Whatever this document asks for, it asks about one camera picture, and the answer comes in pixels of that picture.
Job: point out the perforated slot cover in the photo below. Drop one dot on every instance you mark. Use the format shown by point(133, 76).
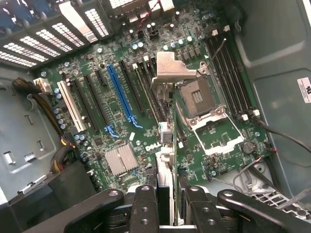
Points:
point(97, 23)
point(17, 59)
point(40, 46)
point(68, 34)
point(54, 40)
point(25, 52)

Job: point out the silver disk bay cage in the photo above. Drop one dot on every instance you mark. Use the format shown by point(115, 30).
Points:
point(264, 194)

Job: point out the blue expansion slot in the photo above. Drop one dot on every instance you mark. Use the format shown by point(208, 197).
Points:
point(119, 92)

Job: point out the white case wall sticker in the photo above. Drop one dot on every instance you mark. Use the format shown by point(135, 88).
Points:
point(305, 89)

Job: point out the thin socket locking lever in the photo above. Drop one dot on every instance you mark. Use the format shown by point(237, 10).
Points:
point(217, 52)

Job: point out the CPU socket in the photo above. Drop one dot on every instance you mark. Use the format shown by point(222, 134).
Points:
point(196, 97)

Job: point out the metal socket cover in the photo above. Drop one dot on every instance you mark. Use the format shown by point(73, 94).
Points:
point(224, 148)

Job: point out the black plastic fan shroud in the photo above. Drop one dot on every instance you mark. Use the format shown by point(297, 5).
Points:
point(70, 179)

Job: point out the open black PC case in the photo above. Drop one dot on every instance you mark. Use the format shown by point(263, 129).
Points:
point(274, 48)

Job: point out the black slot with blue latch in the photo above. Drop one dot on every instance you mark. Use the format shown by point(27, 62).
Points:
point(98, 102)

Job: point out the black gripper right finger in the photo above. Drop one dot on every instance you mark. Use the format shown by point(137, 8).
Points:
point(206, 213)

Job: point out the short black expansion slot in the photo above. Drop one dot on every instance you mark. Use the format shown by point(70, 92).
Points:
point(101, 78)

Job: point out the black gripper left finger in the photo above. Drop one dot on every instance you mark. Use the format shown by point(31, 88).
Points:
point(144, 213)

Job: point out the white expansion slot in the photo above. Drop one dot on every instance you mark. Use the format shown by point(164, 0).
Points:
point(71, 106)

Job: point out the black RAM slot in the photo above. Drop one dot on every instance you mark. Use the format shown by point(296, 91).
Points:
point(223, 80)
point(240, 72)
point(235, 75)
point(229, 77)

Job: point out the blue card retainer strip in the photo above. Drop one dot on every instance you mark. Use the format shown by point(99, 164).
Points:
point(22, 11)

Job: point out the green Dell motherboard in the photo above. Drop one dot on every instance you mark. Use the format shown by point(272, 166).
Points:
point(114, 109)

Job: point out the silver chipset heatsink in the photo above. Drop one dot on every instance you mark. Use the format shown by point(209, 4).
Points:
point(121, 159)

